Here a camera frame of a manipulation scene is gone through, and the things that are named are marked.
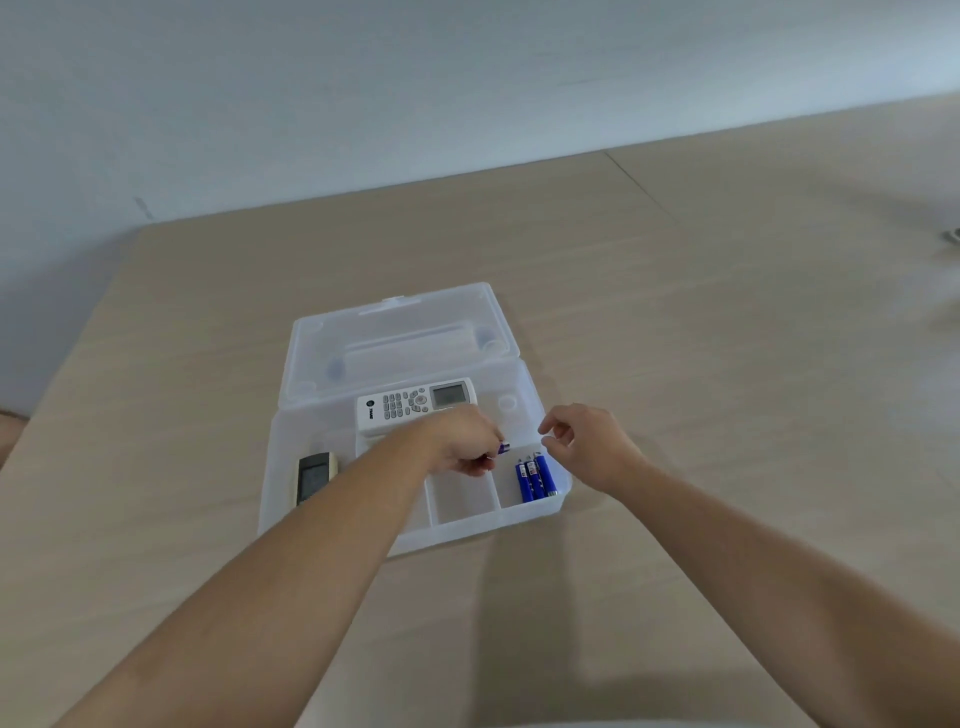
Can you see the beige remote control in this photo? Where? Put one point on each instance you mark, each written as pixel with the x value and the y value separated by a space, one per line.
pixel 313 477

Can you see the person's right forearm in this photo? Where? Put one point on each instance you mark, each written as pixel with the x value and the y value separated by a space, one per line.
pixel 765 592

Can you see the person's right thumb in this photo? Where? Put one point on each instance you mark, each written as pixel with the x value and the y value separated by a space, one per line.
pixel 556 450

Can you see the person's left hand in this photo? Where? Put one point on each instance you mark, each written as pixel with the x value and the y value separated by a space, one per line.
pixel 459 439

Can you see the clear plastic storage box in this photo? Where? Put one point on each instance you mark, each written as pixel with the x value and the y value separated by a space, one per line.
pixel 390 352

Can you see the blue battery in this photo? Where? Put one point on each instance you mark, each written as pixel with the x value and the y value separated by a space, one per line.
pixel 523 484
pixel 547 476
pixel 505 448
pixel 533 476

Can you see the person's left thumb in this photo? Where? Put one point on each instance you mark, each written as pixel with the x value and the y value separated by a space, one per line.
pixel 491 439

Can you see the person's left forearm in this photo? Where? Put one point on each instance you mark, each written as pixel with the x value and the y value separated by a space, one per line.
pixel 285 585

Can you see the person's right hand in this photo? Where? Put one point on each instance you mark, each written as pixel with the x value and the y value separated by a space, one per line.
pixel 596 446

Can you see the white remote control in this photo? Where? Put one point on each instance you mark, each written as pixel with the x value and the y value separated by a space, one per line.
pixel 420 397

